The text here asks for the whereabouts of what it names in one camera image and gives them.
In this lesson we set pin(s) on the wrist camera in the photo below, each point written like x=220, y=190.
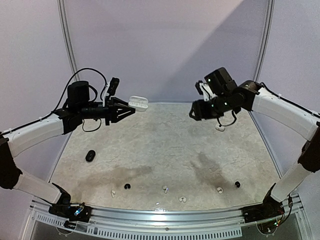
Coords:
x=204, y=90
x=109, y=89

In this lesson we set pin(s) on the right aluminium frame post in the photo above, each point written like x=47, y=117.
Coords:
x=264, y=39

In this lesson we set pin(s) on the aluminium front rail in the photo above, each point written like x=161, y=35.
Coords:
x=124, y=224

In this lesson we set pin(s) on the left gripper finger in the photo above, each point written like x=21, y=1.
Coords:
x=121, y=114
x=119, y=102

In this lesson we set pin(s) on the black earbud right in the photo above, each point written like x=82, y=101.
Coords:
x=237, y=184

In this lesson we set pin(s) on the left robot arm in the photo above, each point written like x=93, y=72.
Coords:
x=77, y=108

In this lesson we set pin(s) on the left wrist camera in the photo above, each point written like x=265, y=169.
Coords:
x=109, y=89

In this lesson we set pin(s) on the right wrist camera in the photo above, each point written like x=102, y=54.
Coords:
x=204, y=90

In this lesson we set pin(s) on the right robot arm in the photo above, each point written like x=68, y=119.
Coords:
x=221, y=94

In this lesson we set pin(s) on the black earbud left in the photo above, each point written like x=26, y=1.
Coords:
x=127, y=186

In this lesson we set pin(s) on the black oval charging case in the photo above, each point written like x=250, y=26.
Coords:
x=90, y=156

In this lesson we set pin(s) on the black earbud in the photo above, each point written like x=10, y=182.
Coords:
x=237, y=184
x=127, y=186

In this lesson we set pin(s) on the white round earbud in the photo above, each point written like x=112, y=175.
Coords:
x=219, y=190
x=182, y=199

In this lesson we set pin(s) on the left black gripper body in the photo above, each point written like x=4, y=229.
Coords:
x=109, y=109

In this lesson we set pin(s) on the white square charging case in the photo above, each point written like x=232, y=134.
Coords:
x=219, y=127

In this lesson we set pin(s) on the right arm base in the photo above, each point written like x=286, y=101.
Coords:
x=269, y=208

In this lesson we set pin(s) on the white round earbud front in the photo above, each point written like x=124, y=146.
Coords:
x=182, y=199

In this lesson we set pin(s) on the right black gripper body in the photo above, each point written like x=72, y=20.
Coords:
x=203, y=109

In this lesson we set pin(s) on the white oval charging case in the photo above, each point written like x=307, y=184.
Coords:
x=139, y=103

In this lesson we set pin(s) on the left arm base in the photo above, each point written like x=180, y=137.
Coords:
x=74, y=212

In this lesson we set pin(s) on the left aluminium frame post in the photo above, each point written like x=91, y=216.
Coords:
x=61, y=4

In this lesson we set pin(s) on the aluminium frame post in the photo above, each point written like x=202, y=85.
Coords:
x=264, y=39
x=61, y=4

